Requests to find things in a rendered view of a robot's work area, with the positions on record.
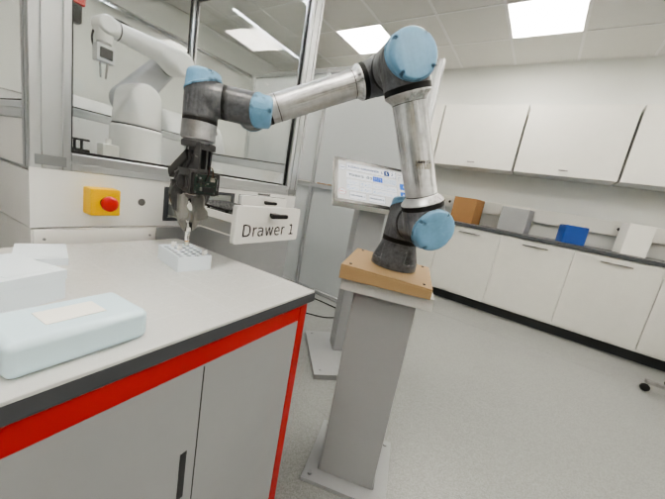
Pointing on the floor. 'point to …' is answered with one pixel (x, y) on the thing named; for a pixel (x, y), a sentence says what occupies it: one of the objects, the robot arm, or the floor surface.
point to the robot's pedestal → (364, 394)
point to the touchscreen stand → (324, 347)
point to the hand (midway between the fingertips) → (187, 225)
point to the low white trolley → (160, 386)
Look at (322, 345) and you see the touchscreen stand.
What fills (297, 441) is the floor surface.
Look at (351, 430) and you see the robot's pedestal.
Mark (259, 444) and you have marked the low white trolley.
